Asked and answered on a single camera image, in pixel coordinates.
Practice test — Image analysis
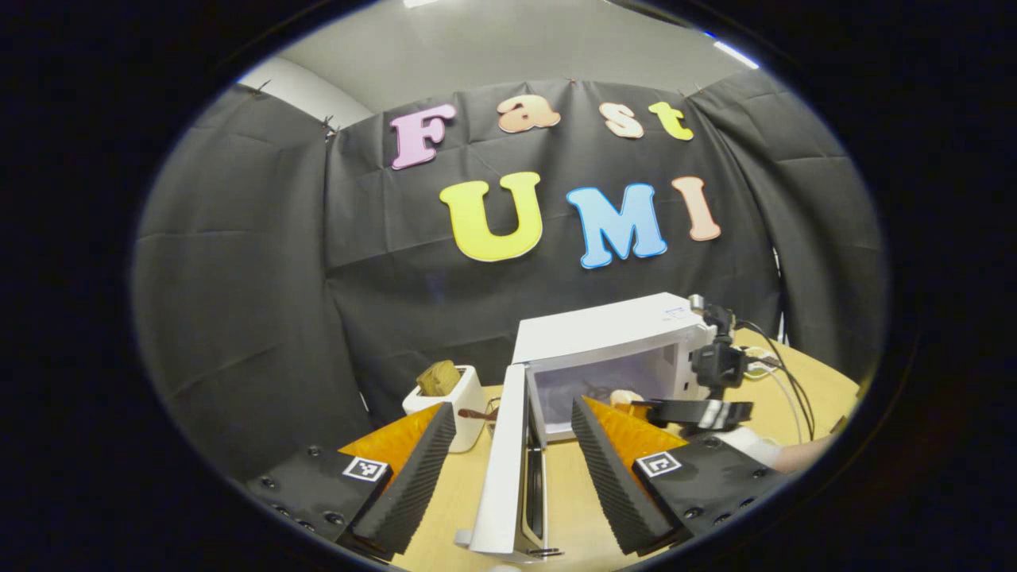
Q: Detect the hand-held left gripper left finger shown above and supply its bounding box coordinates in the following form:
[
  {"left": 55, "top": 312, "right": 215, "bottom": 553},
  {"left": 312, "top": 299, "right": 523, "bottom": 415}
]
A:
[{"left": 245, "top": 401, "right": 458, "bottom": 557}]

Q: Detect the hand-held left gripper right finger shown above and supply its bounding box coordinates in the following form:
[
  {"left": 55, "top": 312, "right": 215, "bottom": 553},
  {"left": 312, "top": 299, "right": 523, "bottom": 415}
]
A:
[{"left": 570, "top": 396, "right": 791, "bottom": 557}]

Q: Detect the white microwave oven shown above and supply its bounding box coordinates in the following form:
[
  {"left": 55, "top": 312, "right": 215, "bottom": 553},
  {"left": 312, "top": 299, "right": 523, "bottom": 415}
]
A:
[{"left": 454, "top": 292, "right": 720, "bottom": 563}]

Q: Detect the white divided plate with beans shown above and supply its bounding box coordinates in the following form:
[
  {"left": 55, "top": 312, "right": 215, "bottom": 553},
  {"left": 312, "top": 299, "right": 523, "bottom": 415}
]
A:
[{"left": 743, "top": 345, "right": 786, "bottom": 378}]

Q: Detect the white toaster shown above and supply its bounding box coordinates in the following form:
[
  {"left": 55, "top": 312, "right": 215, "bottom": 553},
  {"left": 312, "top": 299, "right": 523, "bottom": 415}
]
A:
[{"left": 402, "top": 364, "right": 489, "bottom": 454}]

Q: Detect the brown toast slice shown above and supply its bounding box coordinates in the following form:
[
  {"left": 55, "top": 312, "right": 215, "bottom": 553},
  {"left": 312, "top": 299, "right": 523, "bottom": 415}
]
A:
[{"left": 416, "top": 359, "right": 462, "bottom": 396}]

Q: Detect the black backdrop cloth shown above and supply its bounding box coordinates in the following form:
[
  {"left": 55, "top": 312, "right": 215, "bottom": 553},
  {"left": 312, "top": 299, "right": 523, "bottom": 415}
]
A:
[{"left": 131, "top": 78, "right": 887, "bottom": 481}]

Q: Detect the white cable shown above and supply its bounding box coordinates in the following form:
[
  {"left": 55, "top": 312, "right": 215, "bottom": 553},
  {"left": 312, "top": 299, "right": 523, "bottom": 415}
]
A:
[{"left": 747, "top": 361, "right": 805, "bottom": 443}]

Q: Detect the black cable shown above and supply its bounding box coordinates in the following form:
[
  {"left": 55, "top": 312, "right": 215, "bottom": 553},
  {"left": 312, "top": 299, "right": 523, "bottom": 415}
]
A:
[{"left": 735, "top": 319, "right": 818, "bottom": 443}]

